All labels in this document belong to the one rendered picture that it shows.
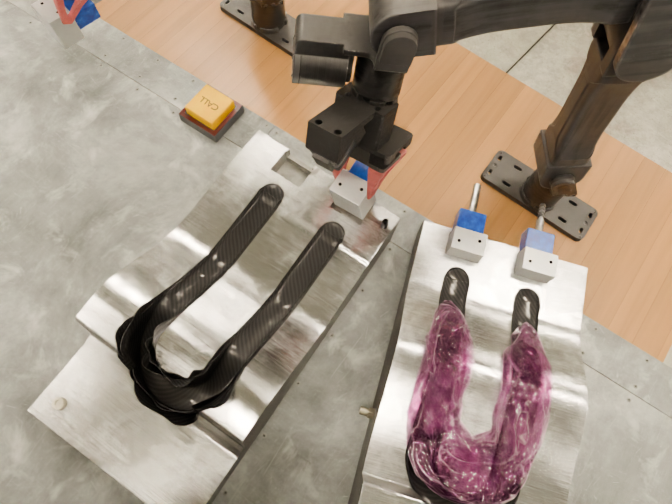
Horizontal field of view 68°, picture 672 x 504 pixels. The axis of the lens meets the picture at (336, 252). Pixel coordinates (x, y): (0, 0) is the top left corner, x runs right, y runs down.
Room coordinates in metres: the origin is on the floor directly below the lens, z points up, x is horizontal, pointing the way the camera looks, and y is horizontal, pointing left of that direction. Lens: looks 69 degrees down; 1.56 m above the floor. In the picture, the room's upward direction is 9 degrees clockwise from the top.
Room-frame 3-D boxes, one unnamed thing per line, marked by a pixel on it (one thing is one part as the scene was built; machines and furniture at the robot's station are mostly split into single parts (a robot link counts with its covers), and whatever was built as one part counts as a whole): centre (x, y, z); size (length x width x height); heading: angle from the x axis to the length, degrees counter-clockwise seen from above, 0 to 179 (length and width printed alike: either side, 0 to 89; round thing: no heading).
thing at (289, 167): (0.38, 0.08, 0.87); 0.05 x 0.05 x 0.04; 65
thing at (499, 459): (0.08, -0.22, 0.90); 0.26 x 0.18 x 0.08; 172
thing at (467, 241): (0.36, -0.20, 0.86); 0.13 x 0.05 x 0.05; 172
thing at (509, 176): (0.45, -0.33, 0.84); 0.20 x 0.07 x 0.08; 62
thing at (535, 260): (0.34, -0.31, 0.86); 0.13 x 0.05 x 0.05; 172
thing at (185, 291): (0.16, 0.12, 0.92); 0.35 x 0.16 x 0.09; 155
